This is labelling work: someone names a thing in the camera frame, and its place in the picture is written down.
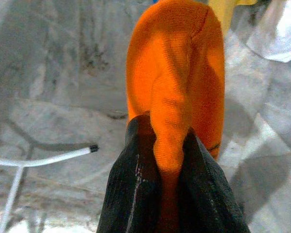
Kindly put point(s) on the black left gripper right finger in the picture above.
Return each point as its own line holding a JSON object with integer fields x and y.
{"x": 208, "y": 194}

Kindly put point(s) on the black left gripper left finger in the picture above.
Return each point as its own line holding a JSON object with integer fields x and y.
{"x": 133, "y": 184}

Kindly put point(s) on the orange shirt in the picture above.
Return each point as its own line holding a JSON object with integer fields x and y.
{"x": 179, "y": 72}

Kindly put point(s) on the white folding table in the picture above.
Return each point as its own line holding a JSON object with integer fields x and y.
{"x": 26, "y": 162}

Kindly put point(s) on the white t-shirt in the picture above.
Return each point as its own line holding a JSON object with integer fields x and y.
{"x": 279, "y": 36}

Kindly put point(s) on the yellow polo shirt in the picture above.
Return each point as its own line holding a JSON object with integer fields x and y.
{"x": 224, "y": 12}

